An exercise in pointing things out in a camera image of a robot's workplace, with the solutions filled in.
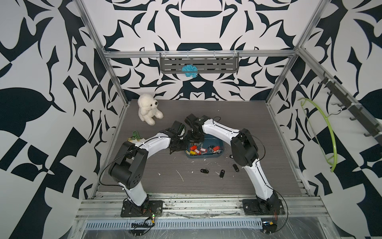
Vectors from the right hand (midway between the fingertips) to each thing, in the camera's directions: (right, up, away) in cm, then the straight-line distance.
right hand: (190, 139), depth 97 cm
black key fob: (+26, -15, -11) cm, 32 cm away
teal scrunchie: (0, +44, -6) cm, 44 cm away
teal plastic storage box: (+13, -5, -2) cm, 14 cm away
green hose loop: (+62, -3, -33) cm, 70 cm away
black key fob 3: (+8, -17, -10) cm, 21 cm away
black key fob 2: (+18, -18, -12) cm, 28 cm away
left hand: (-2, -3, -4) cm, 6 cm away
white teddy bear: (-27, +19, -1) cm, 33 cm away
